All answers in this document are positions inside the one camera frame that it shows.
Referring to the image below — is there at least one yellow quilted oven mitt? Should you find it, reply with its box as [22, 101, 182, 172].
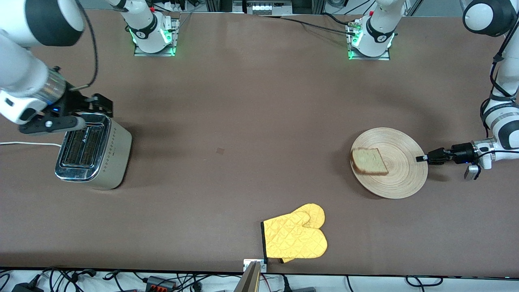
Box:
[261, 210, 328, 260]
[280, 203, 326, 264]

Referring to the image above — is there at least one brown bread slice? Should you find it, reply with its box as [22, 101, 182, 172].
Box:
[351, 148, 389, 176]

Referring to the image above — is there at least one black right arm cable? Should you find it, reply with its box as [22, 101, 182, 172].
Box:
[72, 0, 100, 90]

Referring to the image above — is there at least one silver two-slot toaster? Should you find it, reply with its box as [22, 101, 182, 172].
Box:
[55, 113, 133, 190]

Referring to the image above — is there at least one black power adapter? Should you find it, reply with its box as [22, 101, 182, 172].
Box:
[11, 282, 44, 292]

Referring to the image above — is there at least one black connector with orange tabs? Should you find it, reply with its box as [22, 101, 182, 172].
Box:
[146, 276, 177, 291]

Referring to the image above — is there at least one white electrical box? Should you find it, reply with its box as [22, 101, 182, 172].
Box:
[245, 0, 293, 15]

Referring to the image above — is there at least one white toaster power cord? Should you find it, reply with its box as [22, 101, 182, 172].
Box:
[0, 141, 62, 148]

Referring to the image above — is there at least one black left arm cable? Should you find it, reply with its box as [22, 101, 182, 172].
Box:
[480, 24, 519, 138]

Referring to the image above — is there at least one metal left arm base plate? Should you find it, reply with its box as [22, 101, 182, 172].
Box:
[347, 20, 392, 61]

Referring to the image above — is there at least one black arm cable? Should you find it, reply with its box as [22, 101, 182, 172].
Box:
[72, 0, 100, 90]
[480, 24, 519, 138]

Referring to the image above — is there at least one short black table cable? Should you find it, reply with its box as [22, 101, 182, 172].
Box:
[322, 12, 354, 27]

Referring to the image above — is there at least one small metal table bracket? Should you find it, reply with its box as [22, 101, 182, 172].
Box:
[243, 259, 268, 273]

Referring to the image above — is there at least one long black table cable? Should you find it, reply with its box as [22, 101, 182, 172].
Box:
[259, 15, 358, 36]

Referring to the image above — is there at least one black looped floor cable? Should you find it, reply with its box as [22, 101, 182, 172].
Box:
[405, 276, 443, 287]

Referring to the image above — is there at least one round wooden plate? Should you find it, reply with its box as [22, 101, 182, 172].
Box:
[350, 127, 428, 200]

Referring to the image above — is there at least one black plug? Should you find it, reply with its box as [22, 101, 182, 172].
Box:
[283, 276, 317, 292]

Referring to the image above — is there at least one aluminium profile bar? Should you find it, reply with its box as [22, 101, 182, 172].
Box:
[234, 260, 262, 292]

